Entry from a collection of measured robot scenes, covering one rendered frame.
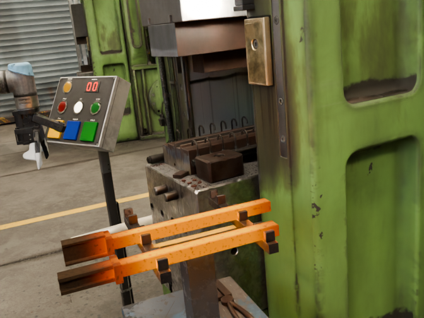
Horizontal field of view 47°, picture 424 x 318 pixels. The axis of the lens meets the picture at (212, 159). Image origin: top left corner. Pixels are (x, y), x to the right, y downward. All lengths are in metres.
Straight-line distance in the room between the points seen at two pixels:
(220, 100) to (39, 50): 7.69
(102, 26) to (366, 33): 5.20
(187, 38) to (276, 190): 0.50
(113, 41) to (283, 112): 5.19
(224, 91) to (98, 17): 4.64
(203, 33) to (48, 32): 7.98
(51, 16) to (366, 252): 8.36
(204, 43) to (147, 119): 4.93
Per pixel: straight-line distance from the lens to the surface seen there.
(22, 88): 1.74
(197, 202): 1.36
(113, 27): 6.36
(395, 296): 1.69
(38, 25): 9.36
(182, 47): 1.44
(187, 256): 0.90
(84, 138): 1.89
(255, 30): 1.29
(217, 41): 1.49
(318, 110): 1.20
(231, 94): 1.83
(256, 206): 1.06
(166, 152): 1.63
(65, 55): 9.40
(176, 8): 1.41
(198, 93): 1.76
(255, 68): 1.31
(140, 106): 6.34
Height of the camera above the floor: 1.35
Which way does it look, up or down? 15 degrees down
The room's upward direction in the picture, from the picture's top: 6 degrees counter-clockwise
